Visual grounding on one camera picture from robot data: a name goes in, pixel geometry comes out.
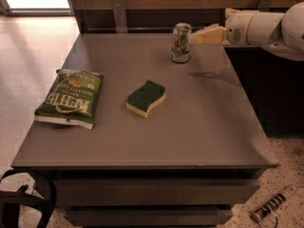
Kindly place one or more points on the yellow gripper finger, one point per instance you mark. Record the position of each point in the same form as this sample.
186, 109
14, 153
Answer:
214, 34

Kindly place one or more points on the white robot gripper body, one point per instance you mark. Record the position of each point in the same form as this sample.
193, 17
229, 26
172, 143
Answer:
237, 28

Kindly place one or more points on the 7up soda can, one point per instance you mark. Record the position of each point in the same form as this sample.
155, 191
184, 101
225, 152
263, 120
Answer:
180, 46

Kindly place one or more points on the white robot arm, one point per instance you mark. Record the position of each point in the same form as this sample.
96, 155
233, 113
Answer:
280, 33

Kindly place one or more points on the green and yellow sponge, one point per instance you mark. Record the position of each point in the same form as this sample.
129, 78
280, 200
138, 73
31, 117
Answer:
144, 99

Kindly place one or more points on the green kettle chips bag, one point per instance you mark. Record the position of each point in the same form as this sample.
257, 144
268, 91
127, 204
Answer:
74, 99

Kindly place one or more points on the upper grey drawer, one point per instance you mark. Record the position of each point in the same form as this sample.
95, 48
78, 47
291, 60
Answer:
153, 192

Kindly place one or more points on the grey drawer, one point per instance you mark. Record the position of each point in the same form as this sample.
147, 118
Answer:
153, 192
145, 217

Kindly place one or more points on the lower grey drawer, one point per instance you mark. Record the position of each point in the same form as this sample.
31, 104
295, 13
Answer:
145, 217

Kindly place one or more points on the black chair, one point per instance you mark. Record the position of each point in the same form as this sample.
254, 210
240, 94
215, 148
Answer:
10, 202

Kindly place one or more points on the right metal bracket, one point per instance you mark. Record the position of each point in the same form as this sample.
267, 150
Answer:
264, 5

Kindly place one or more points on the metal bracket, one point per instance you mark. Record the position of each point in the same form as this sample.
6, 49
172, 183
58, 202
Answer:
119, 13
264, 5

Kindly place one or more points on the metal wall rail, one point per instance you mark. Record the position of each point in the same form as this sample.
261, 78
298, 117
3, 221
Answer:
128, 30

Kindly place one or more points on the left metal bracket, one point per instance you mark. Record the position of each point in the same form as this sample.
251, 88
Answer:
119, 13

